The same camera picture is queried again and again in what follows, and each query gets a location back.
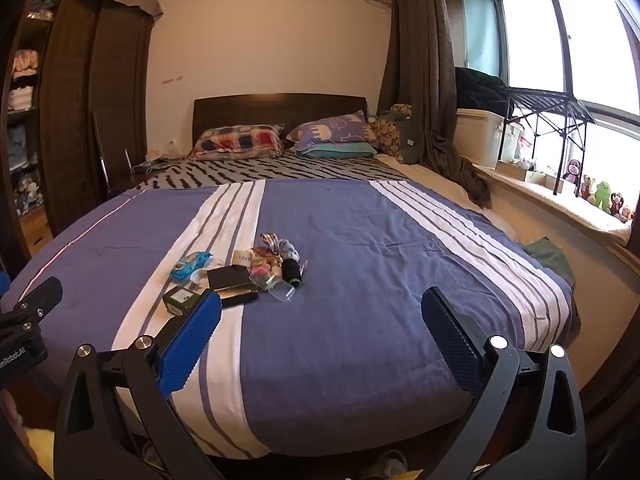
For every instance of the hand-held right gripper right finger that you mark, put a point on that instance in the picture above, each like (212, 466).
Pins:
(450, 340)

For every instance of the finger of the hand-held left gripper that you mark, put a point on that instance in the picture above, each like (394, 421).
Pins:
(37, 300)
(3, 289)

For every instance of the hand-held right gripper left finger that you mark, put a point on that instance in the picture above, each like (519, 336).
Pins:
(192, 340)

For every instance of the blue wet wipes packet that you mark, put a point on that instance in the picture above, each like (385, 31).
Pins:
(190, 264)

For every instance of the dark green box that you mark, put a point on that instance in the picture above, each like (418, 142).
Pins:
(180, 301)

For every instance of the black open box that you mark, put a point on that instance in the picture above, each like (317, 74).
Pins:
(230, 280)

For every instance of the pile of plush toys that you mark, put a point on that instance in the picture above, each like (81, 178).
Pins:
(29, 192)

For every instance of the clear plastic case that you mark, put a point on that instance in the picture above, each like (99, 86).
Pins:
(280, 291)

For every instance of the small black bottle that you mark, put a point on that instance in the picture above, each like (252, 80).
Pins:
(292, 270)

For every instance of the green cloth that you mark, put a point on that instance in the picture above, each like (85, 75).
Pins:
(547, 257)

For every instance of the striped sock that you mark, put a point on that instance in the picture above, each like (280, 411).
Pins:
(282, 246)

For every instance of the blue folded clothes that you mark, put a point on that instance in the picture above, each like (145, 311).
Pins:
(17, 147)

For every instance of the dark wooden nightstand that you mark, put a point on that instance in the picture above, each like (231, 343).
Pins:
(125, 182)

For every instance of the black metal chair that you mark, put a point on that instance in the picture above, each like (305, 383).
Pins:
(102, 160)

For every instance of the grey black striped bedsheet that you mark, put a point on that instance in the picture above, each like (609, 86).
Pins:
(260, 170)

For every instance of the small cardboard boxes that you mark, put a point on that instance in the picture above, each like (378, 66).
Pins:
(542, 179)

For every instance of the white folded clothes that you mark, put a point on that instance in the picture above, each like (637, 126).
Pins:
(21, 97)

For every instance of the dark wooden wardrobe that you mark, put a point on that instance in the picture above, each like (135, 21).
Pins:
(100, 110)

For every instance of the dark green cushion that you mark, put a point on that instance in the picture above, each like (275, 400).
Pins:
(412, 142)

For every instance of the plaid pillow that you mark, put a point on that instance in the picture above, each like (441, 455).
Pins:
(235, 141)

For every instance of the white storage box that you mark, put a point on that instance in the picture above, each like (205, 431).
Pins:
(477, 137)

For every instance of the tan plush toy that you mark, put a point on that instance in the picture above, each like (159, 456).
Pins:
(588, 189)

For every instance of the brown monkey plush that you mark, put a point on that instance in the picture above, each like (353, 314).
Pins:
(573, 171)

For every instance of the green frog plush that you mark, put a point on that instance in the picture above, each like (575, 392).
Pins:
(603, 196)

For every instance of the small dark monkey plush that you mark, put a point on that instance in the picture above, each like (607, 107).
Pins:
(618, 205)

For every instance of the brown patterned cushion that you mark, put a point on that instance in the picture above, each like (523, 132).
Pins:
(385, 132)

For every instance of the teal pillow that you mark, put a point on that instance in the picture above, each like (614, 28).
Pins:
(340, 151)

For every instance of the pink folded clothes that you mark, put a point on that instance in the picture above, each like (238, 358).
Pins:
(26, 62)

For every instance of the purple elephant print pillow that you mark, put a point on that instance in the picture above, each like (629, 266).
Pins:
(330, 130)

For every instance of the dark wooden headboard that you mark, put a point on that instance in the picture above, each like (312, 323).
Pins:
(270, 107)

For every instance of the black jacket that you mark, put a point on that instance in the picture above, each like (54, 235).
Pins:
(482, 90)

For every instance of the black folding rack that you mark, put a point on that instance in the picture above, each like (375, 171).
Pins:
(545, 102)

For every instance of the brown curtain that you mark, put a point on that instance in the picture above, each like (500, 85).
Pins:
(415, 60)

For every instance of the dark framed window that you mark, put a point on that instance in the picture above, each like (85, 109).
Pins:
(530, 40)

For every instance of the teal roller blind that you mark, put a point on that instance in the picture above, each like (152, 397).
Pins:
(480, 25)

